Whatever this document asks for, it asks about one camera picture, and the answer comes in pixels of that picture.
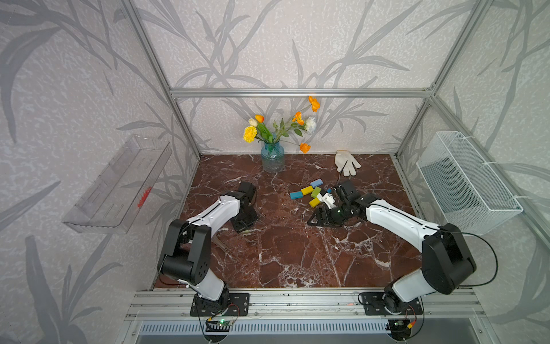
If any yellow block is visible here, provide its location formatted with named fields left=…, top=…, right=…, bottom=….
left=309, top=198, right=322, bottom=208
left=301, top=186, right=314, bottom=196

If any dark teal block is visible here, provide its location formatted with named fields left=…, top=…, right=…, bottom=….
left=289, top=191, right=304, bottom=199

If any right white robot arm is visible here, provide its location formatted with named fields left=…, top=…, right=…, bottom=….
left=307, top=180, right=477, bottom=315

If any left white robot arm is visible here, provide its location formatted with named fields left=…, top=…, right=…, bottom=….
left=157, top=181, right=259, bottom=311

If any light blue block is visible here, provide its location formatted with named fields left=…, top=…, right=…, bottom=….
left=310, top=179, right=323, bottom=189

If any white work glove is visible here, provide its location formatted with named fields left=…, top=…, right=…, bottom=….
left=335, top=150, right=362, bottom=177

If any blue glass vase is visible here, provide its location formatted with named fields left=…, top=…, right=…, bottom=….
left=261, top=143, right=285, bottom=173

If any artificial flower bouquet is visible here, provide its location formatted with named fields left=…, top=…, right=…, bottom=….
left=243, top=96, right=321, bottom=153

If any left green-lit circuit board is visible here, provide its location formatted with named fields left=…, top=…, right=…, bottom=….
left=206, top=318, right=236, bottom=333

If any right circuit board with connector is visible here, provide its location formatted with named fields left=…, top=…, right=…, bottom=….
left=386, top=319, right=415, bottom=343

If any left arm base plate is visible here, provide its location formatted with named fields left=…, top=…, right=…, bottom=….
left=190, top=292, right=250, bottom=318

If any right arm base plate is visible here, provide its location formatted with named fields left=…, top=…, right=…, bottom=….
left=357, top=292, right=423, bottom=316

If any white wire mesh basket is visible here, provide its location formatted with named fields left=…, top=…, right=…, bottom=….
left=417, top=131, right=524, bottom=236

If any clear plastic wall shelf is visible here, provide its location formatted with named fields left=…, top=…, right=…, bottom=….
left=62, top=134, right=173, bottom=234

